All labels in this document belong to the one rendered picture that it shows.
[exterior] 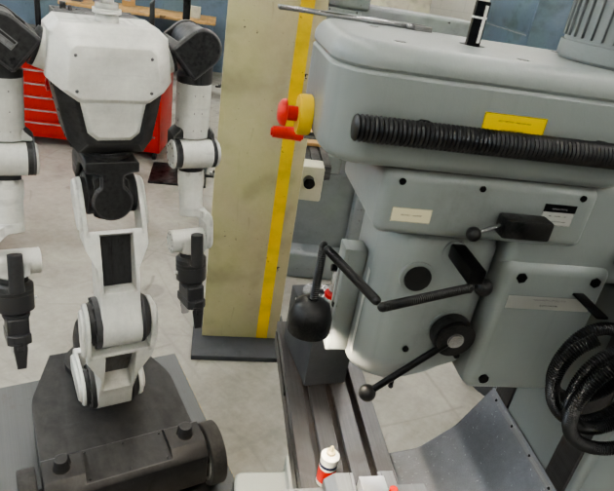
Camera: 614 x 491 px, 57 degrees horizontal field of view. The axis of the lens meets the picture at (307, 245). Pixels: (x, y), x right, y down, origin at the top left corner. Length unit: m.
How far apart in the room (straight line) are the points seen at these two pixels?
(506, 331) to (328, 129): 0.46
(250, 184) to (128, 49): 1.49
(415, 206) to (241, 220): 2.06
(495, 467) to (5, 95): 1.37
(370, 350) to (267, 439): 1.77
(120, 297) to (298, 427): 0.57
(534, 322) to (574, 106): 0.36
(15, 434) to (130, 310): 0.80
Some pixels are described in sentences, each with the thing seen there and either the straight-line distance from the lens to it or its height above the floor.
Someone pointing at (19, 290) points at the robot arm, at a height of 1.16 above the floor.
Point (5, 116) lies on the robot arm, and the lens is 1.44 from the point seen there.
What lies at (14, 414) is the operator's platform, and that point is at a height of 0.40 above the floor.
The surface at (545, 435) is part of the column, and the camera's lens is 1.34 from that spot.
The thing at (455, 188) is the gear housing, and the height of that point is 1.71.
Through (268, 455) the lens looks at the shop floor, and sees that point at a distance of 2.65.
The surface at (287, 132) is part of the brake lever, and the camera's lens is 0.95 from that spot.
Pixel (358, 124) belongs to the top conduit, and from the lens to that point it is 0.70.
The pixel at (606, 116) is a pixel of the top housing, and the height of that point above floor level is 1.84.
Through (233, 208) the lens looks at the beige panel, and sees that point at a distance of 2.79.
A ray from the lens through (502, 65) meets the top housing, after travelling 0.79.
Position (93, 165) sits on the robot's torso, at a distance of 1.47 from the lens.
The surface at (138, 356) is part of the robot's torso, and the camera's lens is 1.69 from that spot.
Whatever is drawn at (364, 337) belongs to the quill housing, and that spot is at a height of 1.41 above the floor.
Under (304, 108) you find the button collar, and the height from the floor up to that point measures 1.78.
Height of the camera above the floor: 1.97
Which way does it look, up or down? 27 degrees down
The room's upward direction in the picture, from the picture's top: 10 degrees clockwise
